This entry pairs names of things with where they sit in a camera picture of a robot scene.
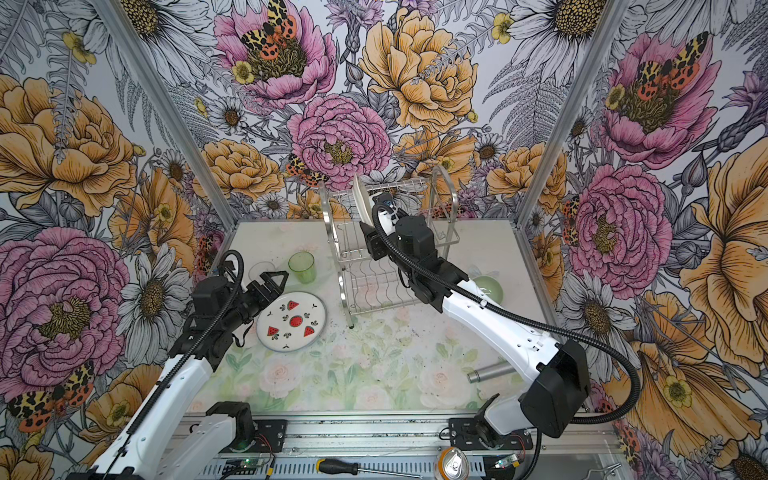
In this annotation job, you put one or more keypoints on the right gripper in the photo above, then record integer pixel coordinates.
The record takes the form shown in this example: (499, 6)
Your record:
(374, 241)

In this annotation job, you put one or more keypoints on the grey metal cylinder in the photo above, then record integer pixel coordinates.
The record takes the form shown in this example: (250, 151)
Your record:
(490, 372)

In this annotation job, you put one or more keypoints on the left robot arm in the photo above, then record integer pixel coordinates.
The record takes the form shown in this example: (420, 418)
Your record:
(186, 371)

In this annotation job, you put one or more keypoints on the aluminium front rail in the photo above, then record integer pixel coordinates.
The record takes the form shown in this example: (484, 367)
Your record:
(315, 435)

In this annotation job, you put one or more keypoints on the cream white plate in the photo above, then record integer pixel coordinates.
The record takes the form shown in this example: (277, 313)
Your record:
(362, 201)

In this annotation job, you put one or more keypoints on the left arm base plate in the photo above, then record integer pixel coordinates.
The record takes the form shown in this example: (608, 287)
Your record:
(269, 437)

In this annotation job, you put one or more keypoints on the steel two-tier dish rack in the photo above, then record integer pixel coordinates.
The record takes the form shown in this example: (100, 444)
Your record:
(368, 285)

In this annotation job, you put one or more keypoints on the green glass tumbler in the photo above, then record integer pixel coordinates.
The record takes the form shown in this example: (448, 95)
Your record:
(302, 265)

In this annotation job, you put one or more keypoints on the clear faceted glass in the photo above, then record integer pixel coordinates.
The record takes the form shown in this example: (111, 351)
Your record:
(258, 268)

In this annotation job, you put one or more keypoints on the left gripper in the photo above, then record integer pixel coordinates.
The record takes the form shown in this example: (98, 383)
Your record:
(262, 294)

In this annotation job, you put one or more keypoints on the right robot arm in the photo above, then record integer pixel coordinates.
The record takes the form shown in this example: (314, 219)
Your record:
(555, 373)

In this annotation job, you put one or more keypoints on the black yellow screwdriver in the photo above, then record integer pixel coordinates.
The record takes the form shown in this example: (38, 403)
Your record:
(331, 466)

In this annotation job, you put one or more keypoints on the roll of tape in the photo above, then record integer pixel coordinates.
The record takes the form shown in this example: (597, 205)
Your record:
(451, 464)

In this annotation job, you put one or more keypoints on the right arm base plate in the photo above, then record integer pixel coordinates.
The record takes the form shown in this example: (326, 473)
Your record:
(467, 434)

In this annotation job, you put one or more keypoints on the light green ceramic bowl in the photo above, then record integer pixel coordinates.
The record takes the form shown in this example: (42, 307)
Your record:
(490, 287)

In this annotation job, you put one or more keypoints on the white patterned plate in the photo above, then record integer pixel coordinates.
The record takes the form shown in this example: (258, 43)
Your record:
(292, 322)

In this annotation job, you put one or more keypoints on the green circuit board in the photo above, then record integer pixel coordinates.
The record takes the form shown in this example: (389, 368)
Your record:
(244, 467)

